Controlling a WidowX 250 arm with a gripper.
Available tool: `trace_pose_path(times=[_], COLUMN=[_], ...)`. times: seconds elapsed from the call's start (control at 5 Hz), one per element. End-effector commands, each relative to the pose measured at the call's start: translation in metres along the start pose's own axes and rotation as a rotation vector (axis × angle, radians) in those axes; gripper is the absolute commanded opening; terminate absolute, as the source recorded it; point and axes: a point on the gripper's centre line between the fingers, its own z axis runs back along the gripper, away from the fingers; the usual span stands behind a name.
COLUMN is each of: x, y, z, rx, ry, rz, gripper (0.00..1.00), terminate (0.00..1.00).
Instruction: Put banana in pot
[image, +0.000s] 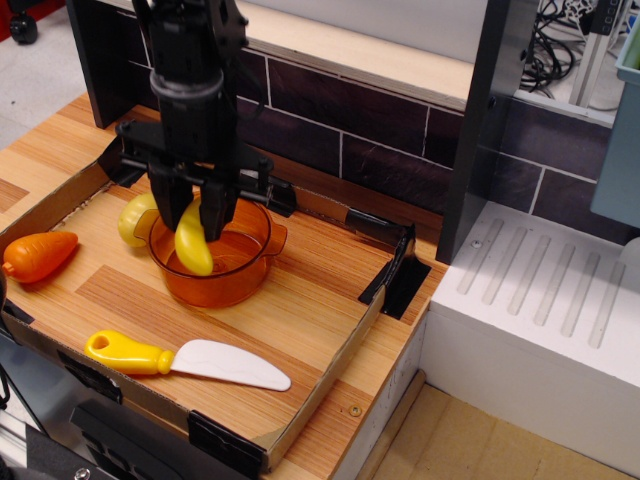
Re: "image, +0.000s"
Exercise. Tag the yellow handled white toy knife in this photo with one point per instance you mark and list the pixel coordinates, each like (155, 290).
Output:
(199, 357)

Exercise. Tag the cardboard fence with black tape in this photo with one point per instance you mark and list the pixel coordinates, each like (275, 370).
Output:
(335, 313)

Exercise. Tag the black wheel of red cart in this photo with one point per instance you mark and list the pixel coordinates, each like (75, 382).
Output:
(23, 29)

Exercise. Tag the dark grey vertical post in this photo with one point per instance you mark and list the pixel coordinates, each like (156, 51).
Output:
(500, 59)

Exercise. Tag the yellow plastic toy banana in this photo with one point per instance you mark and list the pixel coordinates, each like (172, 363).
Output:
(190, 243)

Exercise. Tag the orange plastic toy carrot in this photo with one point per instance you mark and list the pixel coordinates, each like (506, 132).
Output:
(34, 257)

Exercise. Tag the teal plastic bin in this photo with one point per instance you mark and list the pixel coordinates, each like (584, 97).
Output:
(617, 191)

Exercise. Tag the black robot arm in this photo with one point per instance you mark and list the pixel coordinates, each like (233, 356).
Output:
(191, 41)

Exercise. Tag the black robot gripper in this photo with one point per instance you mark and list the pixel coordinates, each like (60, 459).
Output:
(195, 144)

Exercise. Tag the orange transparent plastic pot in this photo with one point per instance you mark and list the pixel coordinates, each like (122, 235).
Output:
(242, 258)

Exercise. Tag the white toy sink drainboard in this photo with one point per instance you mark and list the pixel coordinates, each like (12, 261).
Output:
(538, 324)

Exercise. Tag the pale yellow toy vegetable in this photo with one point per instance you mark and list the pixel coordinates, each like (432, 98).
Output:
(136, 220)

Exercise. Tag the brass screw in table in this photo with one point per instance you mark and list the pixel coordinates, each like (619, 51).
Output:
(355, 410)

